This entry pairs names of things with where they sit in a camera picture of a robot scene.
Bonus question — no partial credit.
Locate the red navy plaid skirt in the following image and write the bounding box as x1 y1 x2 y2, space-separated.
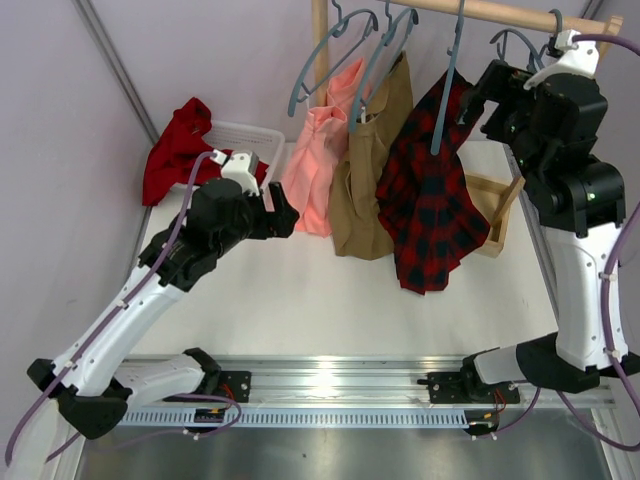
376 72 491 295

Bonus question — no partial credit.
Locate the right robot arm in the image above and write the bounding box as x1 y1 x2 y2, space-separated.
457 60 639 394

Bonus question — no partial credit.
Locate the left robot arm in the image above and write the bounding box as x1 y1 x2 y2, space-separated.
27 178 299 440

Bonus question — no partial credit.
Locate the pink skirt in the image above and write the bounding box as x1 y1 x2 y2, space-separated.
281 58 367 237

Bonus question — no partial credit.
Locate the tan skirt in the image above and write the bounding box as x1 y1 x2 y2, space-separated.
329 52 414 260

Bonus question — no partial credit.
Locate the blue hanger holding tan skirt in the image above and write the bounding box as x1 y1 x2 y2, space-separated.
348 1 420 133

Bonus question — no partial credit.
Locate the wooden clothes rack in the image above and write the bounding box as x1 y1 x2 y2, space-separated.
310 0 625 259

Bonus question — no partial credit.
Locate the white plastic basket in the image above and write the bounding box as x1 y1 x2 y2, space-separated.
171 121 285 192

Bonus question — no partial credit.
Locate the red garment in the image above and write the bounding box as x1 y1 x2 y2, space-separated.
142 97 269 207

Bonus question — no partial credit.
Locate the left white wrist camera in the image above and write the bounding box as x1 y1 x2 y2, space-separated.
210 149 268 196

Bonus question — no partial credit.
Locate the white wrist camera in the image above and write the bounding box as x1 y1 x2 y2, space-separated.
523 29 599 91
210 149 268 196

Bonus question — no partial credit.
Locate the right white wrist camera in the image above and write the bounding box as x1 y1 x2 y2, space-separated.
523 29 599 91

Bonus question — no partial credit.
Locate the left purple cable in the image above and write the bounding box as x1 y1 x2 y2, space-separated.
2 150 221 464

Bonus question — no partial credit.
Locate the purple cable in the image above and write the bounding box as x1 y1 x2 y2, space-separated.
2 150 221 464
554 32 640 454

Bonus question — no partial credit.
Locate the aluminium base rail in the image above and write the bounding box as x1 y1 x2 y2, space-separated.
114 354 616 409

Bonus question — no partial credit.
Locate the white slotted cable duct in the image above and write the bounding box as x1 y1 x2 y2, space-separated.
120 407 495 429

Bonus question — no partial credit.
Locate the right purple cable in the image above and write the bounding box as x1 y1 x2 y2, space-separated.
554 32 640 454

